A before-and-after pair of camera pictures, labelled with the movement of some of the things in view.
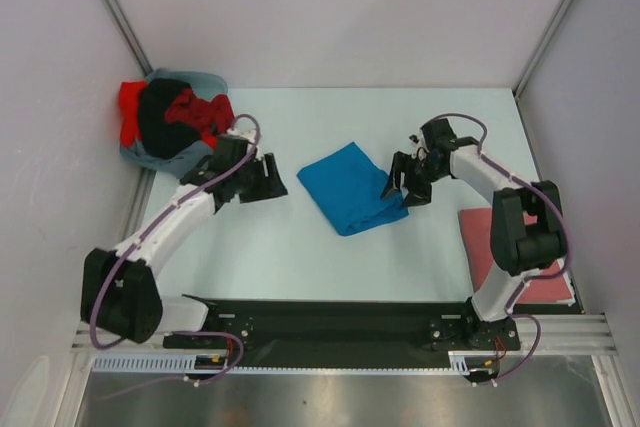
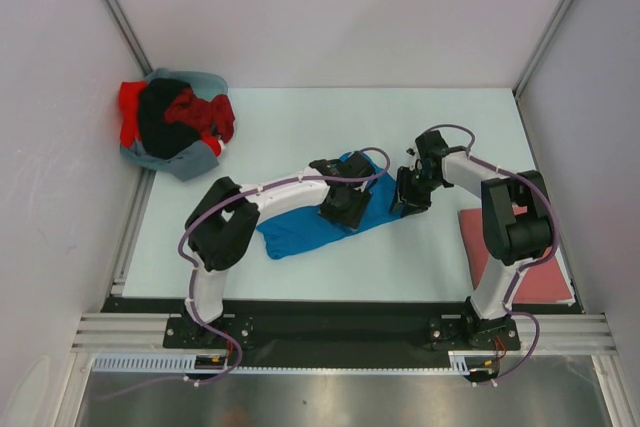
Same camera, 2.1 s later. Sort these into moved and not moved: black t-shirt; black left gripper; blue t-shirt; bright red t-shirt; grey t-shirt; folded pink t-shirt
Moved: blue t-shirt; black left gripper
Not moved: folded pink t-shirt; grey t-shirt; bright red t-shirt; black t-shirt
